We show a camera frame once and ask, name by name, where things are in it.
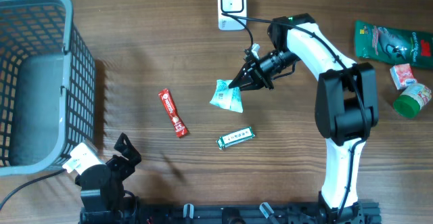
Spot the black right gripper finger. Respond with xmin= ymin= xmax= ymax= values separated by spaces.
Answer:
xmin=228 ymin=63 xmax=253 ymax=89
xmin=239 ymin=81 xmax=265 ymax=91

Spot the mint wet wipes packet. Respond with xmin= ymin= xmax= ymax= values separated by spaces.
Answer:
xmin=210 ymin=79 xmax=244 ymax=113

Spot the dark green snack bar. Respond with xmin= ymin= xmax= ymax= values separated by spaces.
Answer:
xmin=216 ymin=127 xmax=255 ymax=150

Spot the red Nescafe sachet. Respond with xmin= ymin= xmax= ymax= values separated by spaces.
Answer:
xmin=158 ymin=89 xmax=189 ymax=138

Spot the green 3M gloves packet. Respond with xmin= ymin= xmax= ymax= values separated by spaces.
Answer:
xmin=354 ymin=20 xmax=432 ymax=70

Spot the small orange white packet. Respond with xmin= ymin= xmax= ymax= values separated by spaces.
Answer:
xmin=390 ymin=64 xmax=417 ymax=90

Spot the green lid jar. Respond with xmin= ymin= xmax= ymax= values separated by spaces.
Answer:
xmin=393 ymin=83 xmax=432 ymax=118

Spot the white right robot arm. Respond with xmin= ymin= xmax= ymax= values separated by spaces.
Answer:
xmin=229 ymin=14 xmax=378 ymax=223

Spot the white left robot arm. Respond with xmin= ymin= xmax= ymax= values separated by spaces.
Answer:
xmin=75 ymin=133 xmax=141 ymax=224

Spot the white barcode scanner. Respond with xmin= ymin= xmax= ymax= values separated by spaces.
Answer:
xmin=217 ymin=0 xmax=247 ymax=31

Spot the grey plastic basket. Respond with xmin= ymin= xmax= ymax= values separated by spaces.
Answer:
xmin=1 ymin=0 xmax=96 ymax=176

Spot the black right camera cable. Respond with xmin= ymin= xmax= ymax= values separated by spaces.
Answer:
xmin=221 ymin=12 xmax=368 ymax=215

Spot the black camera cable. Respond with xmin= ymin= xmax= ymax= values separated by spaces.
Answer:
xmin=0 ymin=168 xmax=66 ymax=210
xmin=221 ymin=12 xmax=368 ymax=215

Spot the black left camera cable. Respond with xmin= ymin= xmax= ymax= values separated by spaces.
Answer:
xmin=0 ymin=168 xmax=66 ymax=210

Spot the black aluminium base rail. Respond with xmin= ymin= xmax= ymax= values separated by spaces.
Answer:
xmin=80 ymin=202 xmax=382 ymax=224

